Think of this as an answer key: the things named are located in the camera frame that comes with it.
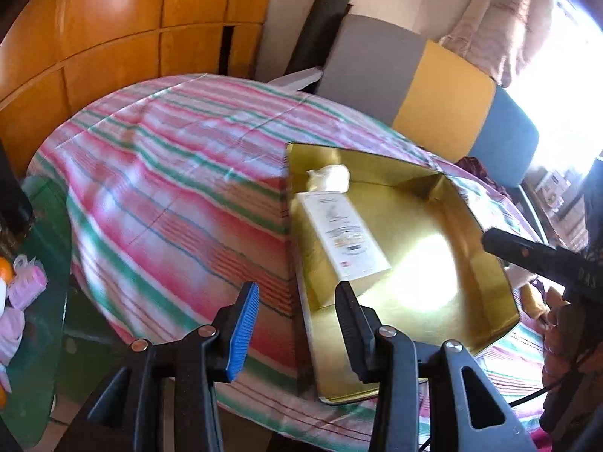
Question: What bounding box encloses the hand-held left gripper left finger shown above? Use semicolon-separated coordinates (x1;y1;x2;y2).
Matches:
57;281;261;452

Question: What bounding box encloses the pink wrapped packet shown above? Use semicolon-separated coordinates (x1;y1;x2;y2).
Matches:
10;254;49;309
0;307;26;365

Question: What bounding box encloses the grey yellow blue sofa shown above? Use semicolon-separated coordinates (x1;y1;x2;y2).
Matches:
315;14;540;189

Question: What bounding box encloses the gold hexagonal tray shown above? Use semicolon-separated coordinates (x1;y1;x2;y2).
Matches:
285;142;520;406

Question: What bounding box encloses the black rolled mat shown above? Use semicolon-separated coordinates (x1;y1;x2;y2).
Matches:
286;0;354;76

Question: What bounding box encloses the dark red cloth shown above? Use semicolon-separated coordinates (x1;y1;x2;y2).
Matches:
456;155;512;196

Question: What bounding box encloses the beige carton box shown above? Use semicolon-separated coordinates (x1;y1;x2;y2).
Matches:
296;191;393;283

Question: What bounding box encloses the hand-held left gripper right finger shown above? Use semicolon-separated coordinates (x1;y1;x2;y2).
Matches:
334;281;538;452

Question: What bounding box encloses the striped tablecloth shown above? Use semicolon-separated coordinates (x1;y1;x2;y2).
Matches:
26;73;549;450

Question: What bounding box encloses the white tissue ball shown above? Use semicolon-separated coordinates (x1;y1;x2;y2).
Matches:
306;165;350;194

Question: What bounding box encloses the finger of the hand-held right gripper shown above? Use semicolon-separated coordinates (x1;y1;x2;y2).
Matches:
481;227;568;289

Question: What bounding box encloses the wooden wardrobe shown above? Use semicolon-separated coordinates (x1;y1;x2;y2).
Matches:
0;0;279;177

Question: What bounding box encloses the black cable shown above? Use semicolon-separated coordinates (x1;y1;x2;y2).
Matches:
508;351;603;408

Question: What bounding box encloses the person's right hand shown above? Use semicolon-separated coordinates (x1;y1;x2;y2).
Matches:
541;294;574;387

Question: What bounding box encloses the white flat board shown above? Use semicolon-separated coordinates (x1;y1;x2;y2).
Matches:
268;68;326;91

